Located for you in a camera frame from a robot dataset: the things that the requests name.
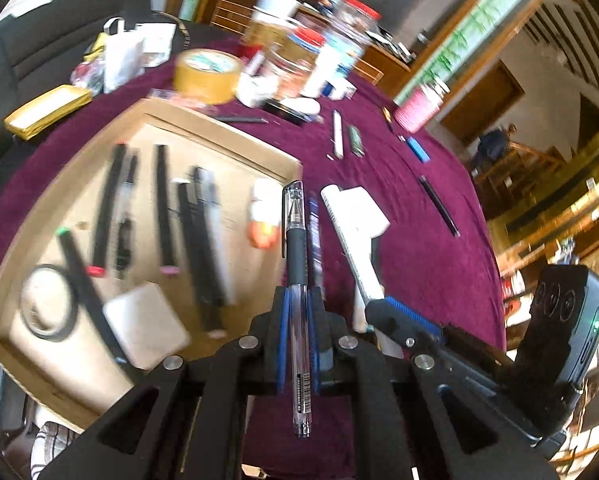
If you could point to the black marker green cap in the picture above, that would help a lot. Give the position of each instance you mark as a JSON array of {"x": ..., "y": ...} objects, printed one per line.
[{"x": 82, "y": 280}]

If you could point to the wooden chair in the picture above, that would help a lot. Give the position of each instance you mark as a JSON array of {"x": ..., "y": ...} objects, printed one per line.
[{"x": 229, "y": 15}]

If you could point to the silver pen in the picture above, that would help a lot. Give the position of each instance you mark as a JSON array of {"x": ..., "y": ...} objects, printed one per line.
[{"x": 214, "y": 240}]

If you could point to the plaid cloth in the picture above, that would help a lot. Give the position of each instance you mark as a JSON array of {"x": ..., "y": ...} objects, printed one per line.
[{"x": 54, "y": 447}]

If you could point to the thin black pencil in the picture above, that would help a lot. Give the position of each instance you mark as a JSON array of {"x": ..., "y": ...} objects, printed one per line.
[{"x": 239, "y": 120}]

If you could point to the red patterned small bag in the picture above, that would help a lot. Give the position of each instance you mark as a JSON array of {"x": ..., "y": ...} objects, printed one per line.
[{"x": 87, "y": 77}]

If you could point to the black marker pink cap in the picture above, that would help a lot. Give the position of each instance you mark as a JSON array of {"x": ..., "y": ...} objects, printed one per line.
[{"x": 162, "y": 200}]

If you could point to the blue pen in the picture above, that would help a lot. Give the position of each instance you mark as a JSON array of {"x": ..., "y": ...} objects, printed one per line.
[{"x": 315, "y": 240}]

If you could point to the black marker red cap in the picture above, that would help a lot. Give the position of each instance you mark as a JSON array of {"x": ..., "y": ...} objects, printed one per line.
[{"x": 108, "y": 200}]

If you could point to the large clear jar red lid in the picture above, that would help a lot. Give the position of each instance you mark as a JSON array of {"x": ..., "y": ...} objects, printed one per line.
[{"x": 354, "y": 25}]

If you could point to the green white wall scroll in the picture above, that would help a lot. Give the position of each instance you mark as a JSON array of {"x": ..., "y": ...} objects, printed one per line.
[{"x": 454, "y": 50}]

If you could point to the clear gel pen black grip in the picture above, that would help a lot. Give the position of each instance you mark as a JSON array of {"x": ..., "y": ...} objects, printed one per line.
[{"x": 295, "y": 240}]

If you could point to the black sofa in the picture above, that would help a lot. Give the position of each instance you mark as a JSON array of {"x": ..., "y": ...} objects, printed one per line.
[{"x": 54, "y": 25}]

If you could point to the pink ribbed cup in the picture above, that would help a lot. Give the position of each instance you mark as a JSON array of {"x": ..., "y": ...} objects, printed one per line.
[{"x": 419, "y": 107}]

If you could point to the white paper bag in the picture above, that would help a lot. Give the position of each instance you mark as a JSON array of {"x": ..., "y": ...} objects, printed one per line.
[{"x": 124, "y": 55}]

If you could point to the white oval case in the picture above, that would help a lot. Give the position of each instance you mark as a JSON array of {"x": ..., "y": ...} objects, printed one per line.
[{"x": 304, "y": 106}]

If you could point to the green flat bar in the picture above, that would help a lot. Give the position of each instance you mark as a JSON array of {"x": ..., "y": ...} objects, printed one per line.
[{"x": 357, "y": 139}]

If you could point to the jars with red lids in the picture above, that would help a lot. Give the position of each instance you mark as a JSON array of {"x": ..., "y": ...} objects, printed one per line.
[{"x": 384, "y": 60}]

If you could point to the cardboard box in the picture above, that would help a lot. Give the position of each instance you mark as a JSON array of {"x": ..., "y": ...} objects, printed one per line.
[{"x": 144, "y": 150}]

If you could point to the white flat block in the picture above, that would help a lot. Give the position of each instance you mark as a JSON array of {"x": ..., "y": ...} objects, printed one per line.
[{"x": 144, "y": 325}]

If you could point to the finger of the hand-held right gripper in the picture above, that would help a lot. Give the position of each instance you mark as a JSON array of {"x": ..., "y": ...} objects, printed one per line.
[{"x": 404, "y": 317}]

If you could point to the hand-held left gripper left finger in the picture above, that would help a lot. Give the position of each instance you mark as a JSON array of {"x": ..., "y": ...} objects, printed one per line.
[{"x": 282, "y": 340}]

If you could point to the maroon tablecloth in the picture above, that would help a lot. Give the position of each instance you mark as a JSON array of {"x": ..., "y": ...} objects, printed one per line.
[{"x": 409, "y": 260}]

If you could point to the white bottle blue label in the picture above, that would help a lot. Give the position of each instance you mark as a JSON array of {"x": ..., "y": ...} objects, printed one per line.
[{"x": 329, "y": 60}]

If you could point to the yellow packing tape roll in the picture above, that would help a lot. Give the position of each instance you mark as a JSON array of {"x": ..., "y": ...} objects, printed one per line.
[{"x": 207, "y": 82}]

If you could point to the white ribbed plastic case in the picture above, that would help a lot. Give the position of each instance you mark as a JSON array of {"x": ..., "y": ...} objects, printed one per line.
[{"x": 354, "y": 210}]

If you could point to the blue eraser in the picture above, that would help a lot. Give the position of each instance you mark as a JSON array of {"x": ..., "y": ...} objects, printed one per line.
[{"x": 418, "y": 149}]

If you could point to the white flat bar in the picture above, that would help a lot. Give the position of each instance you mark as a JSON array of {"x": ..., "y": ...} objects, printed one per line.
[{"x": 337, "y": 135}]

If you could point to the white orange correction tape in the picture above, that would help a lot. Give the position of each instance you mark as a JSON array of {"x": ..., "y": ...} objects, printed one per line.
[{"x": 264, "y": 200}]

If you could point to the black pen with clip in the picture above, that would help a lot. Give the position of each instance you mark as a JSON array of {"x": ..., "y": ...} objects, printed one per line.
[{"x": 124, "y": 220}]

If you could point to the yellow sticky note pad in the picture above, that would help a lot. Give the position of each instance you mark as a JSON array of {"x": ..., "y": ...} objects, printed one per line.
[{"x": 47, "y": 110}]

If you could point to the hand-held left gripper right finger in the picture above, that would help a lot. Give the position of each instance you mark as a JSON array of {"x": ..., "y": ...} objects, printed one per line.
[{"x": 314, "y": 355}]

